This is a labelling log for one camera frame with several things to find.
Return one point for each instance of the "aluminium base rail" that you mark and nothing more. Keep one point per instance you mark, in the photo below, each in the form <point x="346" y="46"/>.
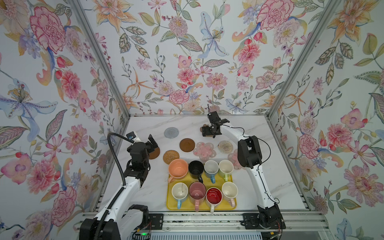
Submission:
<point x="232" y="225"/>

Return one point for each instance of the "cream mug pink handle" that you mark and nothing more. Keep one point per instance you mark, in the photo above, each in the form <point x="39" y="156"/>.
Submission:
<point x="230" y="192"/>

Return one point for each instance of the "white mug green handle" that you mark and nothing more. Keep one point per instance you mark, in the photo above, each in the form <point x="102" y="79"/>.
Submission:
<point x="226" y="169"/>

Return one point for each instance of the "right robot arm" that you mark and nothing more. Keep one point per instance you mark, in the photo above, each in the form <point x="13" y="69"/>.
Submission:
<point x="250" y="157"/>

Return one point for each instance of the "brown paw coaster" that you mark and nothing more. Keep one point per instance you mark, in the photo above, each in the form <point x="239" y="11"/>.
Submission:
<point x="207" y="131"/>

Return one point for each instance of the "black mug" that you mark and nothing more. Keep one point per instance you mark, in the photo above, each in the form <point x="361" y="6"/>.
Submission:
<point x="196" y="170"/>

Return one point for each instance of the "yellow tray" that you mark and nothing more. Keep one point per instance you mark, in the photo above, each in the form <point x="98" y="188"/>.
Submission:
<point x="187" y="206"/>

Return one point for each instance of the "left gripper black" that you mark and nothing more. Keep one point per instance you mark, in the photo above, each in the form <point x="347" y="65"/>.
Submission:
<point x="148" y="146"/>

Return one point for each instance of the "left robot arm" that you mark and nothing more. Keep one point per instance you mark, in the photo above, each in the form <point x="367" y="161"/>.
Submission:
<point x="119" y="219"/>

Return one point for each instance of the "woven rattan round coaster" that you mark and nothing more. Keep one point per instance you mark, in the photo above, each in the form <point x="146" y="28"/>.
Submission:
<point x="170" y="155"/>

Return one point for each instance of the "dark brown round coaster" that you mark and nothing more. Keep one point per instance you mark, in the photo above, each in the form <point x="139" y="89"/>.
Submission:
<point x="187" y="145"/>

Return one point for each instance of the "orange mug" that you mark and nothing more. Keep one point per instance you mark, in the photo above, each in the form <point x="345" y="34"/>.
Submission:
<point x="178" y="169"/>

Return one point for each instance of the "cream mug blue handle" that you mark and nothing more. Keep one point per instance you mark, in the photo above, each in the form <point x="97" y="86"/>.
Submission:
<point x="180" y="192"/>

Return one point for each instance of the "white mug blue handle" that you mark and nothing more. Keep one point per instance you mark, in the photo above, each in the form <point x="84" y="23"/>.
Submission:
<point x="211" y="168"/>

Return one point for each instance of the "patterned round white coaster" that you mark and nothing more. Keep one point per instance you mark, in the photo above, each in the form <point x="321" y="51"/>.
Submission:
<point x="225" y="147"/>

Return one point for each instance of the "dusty pink mug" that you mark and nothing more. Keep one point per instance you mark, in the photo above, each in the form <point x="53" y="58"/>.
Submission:
<point x="197" y="195"/>

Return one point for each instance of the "grey round coaster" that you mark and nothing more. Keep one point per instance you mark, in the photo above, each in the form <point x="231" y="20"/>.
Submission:
<point x="171" y="132"/>

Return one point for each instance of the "brown wooden round coaster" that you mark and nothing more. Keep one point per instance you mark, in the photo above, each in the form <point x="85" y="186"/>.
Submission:
<point x="153" y="155"/>

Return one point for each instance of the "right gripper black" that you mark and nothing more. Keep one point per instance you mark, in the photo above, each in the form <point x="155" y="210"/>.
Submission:
<point x="207" y="132"/>

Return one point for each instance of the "red interior white mug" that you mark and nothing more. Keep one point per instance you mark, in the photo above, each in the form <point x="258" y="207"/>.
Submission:
<point x="214" y="198"/>

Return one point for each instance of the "pink flower coaster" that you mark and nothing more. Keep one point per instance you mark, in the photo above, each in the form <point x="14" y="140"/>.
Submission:
<point x="204" y="151"/>
<point x="233" y="158"/>

